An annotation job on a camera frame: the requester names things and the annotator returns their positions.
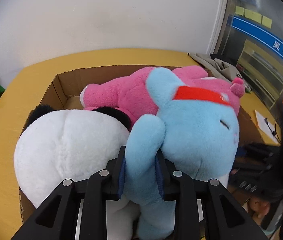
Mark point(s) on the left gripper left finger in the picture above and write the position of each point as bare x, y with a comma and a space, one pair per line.
77, 208

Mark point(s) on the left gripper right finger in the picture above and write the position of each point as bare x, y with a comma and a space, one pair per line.
203, 205

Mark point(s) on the white panda plush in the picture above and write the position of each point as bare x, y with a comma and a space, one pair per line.
73, 144

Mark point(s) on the light blue plush toy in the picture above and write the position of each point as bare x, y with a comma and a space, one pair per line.
200, 154

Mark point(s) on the pink bear plush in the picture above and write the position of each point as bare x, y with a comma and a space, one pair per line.
131, 92

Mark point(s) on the person's hand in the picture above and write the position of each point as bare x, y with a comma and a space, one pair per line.
259, 207

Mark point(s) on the white paper sheet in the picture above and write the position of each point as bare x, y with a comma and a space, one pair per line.
266, 127

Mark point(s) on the metal shelf behind glass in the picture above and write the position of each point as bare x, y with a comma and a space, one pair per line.
263, 73

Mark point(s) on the grey cloth bag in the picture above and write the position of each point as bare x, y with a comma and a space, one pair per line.
219, 68

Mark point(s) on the blue banner on glass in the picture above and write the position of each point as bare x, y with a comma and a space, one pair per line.
262, 35

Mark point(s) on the yellow sticky notes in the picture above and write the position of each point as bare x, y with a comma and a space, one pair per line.
255, 16

